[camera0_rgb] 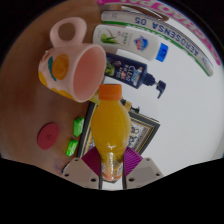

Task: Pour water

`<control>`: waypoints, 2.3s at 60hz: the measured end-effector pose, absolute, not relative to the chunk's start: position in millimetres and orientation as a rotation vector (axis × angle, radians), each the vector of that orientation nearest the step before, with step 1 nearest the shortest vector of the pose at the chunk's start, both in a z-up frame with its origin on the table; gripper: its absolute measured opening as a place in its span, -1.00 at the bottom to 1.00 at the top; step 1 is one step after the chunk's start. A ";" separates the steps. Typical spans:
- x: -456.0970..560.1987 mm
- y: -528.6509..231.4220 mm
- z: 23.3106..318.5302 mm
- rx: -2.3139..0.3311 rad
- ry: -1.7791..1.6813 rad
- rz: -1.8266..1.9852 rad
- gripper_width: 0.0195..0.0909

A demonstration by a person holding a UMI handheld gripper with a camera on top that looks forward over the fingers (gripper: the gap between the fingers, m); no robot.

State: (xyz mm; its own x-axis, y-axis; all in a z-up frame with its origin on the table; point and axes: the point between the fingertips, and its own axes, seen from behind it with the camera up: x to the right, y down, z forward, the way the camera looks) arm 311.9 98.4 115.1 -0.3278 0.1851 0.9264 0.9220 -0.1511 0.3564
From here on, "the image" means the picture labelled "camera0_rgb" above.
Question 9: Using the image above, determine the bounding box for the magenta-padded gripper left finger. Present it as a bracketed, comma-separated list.
[61, 146, 103, 189]

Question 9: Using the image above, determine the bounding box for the dark blue pump bottle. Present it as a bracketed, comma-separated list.
[104, 52, 167, 100]

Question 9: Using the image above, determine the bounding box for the flat round red coaster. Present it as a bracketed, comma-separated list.
[36, 122, 60, 150]

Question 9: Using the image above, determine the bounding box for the white bottle with blue cap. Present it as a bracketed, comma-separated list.
[92, 24, 169, 63]

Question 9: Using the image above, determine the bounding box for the dark framed group photo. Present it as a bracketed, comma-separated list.
[77, 98, 161, 159]

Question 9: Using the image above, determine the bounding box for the orange-capped clear juice bottle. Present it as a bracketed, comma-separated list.
[90, 83, 133, 183]

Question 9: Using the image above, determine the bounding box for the pink mug with orange print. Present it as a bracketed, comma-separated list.
[37, 17, 108, 104]

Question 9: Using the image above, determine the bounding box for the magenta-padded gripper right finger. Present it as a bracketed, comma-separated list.
[122, 146, 164, 189]

